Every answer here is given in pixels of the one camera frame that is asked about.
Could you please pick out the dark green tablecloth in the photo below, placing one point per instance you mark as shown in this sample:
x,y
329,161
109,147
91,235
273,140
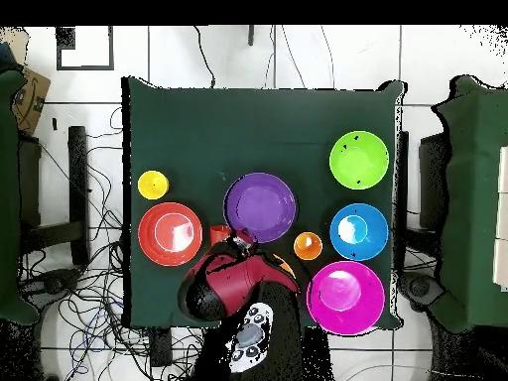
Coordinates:
x,y
222,131

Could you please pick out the orange cup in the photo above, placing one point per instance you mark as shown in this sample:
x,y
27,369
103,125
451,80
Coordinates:
x,y
308,246

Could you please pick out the cardboard box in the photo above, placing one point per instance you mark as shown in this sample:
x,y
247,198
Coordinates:
x,y
31,95

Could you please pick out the black table frame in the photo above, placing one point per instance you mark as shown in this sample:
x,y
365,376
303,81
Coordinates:
x,y
77,178

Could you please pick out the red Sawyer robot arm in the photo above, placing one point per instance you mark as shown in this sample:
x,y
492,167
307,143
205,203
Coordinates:
x,y
238,285

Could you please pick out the yellow cup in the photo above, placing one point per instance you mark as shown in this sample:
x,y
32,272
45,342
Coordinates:
x,y
153,185

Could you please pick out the purple bowl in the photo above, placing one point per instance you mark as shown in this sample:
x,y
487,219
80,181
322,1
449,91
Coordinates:
x,y
260,206

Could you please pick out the large pink bowl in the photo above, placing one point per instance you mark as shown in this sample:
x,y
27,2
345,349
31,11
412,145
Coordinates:
x,y
346,297

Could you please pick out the green bowl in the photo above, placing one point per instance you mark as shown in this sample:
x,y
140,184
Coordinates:
x,y
359,160

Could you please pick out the large yellow-orange bowl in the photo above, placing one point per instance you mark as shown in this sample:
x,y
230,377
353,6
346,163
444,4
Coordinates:
x,y
286,268

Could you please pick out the black square floor frame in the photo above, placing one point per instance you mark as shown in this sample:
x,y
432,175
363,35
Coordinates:
x,y
110,47

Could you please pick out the red-orange cup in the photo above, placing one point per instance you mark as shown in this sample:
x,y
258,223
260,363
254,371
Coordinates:
x,y
218,235

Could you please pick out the blue bowl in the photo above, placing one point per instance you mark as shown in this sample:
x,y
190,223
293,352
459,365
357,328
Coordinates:
x,y
359,234

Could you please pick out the black power strip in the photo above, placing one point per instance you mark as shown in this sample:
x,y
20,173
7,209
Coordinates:
x,y
160,349

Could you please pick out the green cloth neighbouring table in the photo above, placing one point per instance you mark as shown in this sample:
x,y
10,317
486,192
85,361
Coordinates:
x,y
8,198
468,198

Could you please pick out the shallow red-orange bowl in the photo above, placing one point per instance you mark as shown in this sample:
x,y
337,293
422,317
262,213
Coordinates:
x,y
152,234

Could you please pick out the black chair base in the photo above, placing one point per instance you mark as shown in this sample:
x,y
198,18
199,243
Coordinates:
x,y
418,287
55,281

